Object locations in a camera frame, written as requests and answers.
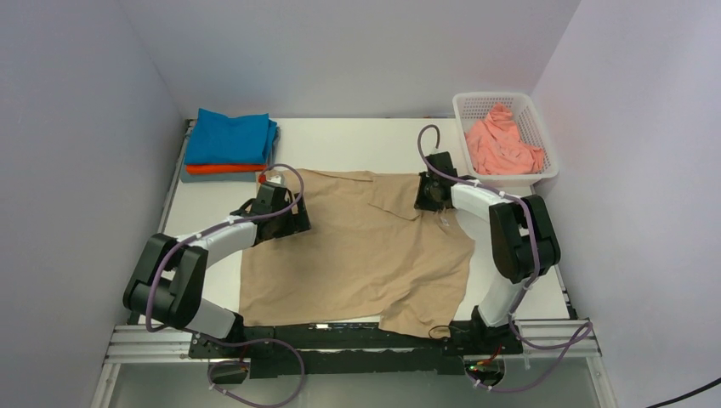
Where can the folded blue t shirt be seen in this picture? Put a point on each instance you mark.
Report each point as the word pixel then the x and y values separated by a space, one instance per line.
pixel 217 139

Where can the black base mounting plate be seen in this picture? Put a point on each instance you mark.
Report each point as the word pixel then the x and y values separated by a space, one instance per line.
pixel 359 348

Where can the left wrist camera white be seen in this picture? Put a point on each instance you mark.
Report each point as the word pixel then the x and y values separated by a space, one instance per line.
pixel 271 177

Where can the white plastic laundry basket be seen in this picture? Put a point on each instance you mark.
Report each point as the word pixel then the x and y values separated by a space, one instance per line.
pixel 473 107

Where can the folded orange t shirt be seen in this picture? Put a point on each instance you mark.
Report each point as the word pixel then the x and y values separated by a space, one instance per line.
pixel 200 169

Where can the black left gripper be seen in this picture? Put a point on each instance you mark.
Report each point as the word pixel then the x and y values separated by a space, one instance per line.
pixel 297 223

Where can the beige t shirt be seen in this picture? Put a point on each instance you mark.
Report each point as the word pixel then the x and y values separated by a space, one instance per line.
pixel 369 252

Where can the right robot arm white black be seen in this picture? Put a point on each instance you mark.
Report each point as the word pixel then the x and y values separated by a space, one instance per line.
pixel 524 245

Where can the aluminium frame rail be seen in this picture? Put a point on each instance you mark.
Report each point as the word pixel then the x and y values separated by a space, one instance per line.
pixel 541 339

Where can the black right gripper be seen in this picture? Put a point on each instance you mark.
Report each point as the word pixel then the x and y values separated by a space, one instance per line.
pixel 421 203

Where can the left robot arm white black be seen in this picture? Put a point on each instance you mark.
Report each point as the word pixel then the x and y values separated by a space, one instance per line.
pixel 168 279

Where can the pink t shirt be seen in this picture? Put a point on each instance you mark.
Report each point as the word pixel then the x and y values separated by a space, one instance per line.
pixel 495 146

